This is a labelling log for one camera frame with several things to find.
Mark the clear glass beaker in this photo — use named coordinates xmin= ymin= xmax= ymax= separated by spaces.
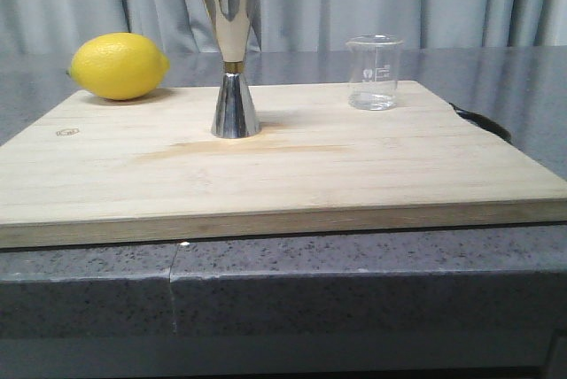
xmin=346 ymin=35 xmax=403 ymax=111

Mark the black board handle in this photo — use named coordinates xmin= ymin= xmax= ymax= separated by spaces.
xmin=450 ymin=103 xmax=512 ymax=143

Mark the steel double jigger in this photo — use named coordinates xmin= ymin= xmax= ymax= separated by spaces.
xmin=203 ymin=0 xmax=260 ymax=139

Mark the yellow lemon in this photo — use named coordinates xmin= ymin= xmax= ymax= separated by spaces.
xmin=67 ymin=32 xmax=170 ymax=101

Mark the wooden cutting board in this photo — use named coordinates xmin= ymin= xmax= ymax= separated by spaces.
xmin=1 ymin=81 xmax=566 ymax=248

